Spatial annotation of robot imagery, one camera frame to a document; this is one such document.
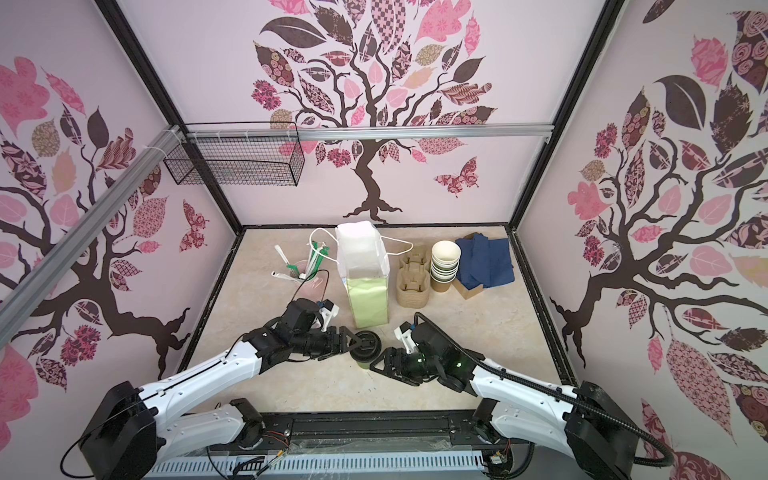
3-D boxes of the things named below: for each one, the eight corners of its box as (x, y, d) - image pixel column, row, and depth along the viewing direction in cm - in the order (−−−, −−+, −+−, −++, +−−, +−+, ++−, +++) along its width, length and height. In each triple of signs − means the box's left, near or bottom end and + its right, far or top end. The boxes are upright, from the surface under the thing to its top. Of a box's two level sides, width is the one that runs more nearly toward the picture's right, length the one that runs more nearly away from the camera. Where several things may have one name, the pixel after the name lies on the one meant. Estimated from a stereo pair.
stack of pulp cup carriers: (396, 312, 96) (397, 294, 88) (396, 266, 108) (396, 247, 100) (429, 312, 96) (433, 294, 88) (425, 266, 108) (428, 247, 100)
